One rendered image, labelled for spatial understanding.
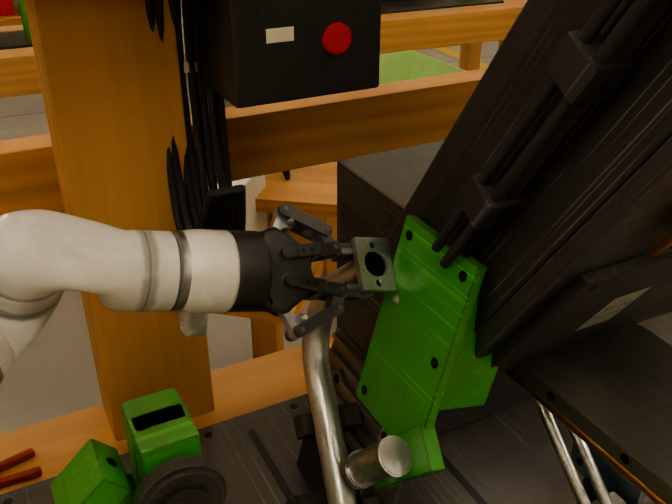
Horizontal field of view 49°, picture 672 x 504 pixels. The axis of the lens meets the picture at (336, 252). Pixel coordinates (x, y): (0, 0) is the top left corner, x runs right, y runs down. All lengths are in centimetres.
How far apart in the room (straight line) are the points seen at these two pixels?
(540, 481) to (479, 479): 7
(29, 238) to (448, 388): 39
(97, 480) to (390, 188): 45
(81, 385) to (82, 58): 193
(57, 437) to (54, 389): 157
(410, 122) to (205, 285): 57
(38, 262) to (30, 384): 215
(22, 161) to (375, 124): 48
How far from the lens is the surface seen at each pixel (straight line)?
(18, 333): 63
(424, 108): 113
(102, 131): 86
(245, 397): 111
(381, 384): 76
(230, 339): 276
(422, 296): 70
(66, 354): 283
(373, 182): 87
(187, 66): 87
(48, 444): 110
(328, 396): 81
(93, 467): 65
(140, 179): 89
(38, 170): 96
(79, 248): 60
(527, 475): 99
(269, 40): 77
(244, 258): 65
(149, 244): 63
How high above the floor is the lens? 159
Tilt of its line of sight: 29 degrees down
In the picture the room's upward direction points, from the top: straight up
